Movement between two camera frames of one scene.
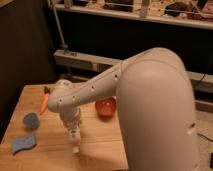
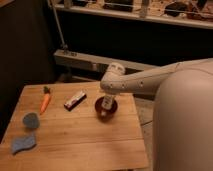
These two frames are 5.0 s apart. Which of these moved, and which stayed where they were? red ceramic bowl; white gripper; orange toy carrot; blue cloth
Moved: white gripper
Stayed: blue cloth; orange toy carrot; red ceramic bowl
